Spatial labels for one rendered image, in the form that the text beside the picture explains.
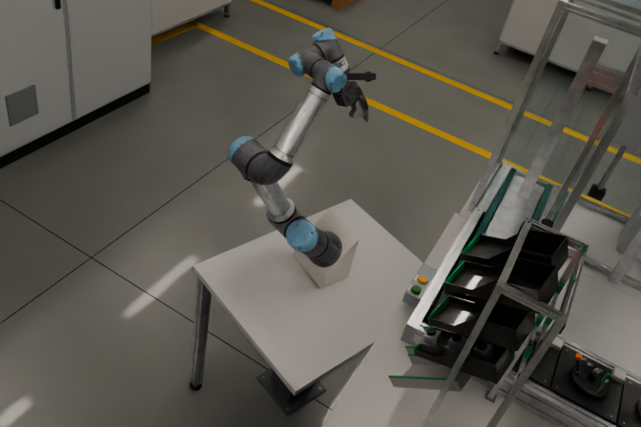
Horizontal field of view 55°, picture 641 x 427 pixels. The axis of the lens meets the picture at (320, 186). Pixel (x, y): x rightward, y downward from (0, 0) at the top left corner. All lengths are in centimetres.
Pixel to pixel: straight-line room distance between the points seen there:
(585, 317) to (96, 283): 254
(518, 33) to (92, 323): 537
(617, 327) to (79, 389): 250
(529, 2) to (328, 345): 531
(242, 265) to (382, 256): 64
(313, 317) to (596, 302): 134
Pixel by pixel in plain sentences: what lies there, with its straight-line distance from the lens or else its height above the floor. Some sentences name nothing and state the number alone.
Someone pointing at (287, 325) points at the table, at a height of 86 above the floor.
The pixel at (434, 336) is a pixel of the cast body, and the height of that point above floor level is 127.
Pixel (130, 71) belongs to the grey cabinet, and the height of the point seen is 30.
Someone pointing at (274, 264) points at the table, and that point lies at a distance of 264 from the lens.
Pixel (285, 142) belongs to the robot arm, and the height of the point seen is 160.
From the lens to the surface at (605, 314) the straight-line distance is 307.
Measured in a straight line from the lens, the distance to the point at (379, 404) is 232.
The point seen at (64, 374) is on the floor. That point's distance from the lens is 336.
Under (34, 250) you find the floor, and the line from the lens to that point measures 393.
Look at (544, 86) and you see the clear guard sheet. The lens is 342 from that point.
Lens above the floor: 276
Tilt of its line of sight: 38 degrees down
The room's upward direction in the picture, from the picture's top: 13 degrees clockwise
